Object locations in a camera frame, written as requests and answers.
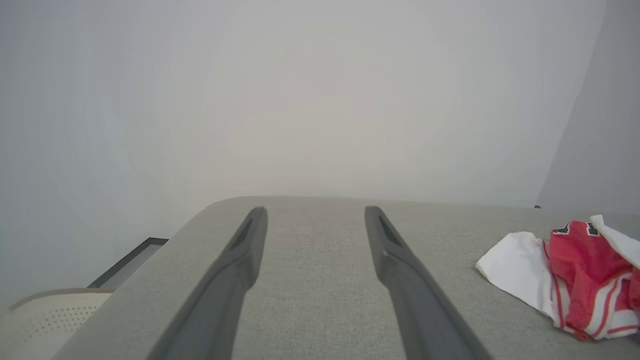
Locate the cream perforated laundry basket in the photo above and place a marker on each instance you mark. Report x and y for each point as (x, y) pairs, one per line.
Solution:
(45, 320)

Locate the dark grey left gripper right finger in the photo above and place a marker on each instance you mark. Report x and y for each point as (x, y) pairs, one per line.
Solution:
(400, 280)

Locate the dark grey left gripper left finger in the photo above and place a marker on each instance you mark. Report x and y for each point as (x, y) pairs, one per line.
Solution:
(235, 270)

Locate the red and white basketball jersey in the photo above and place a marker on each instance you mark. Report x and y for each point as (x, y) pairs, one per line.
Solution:
(585, 270)

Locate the grey fabric sofa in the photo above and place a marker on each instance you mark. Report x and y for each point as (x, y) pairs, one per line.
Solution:
(320, 300)

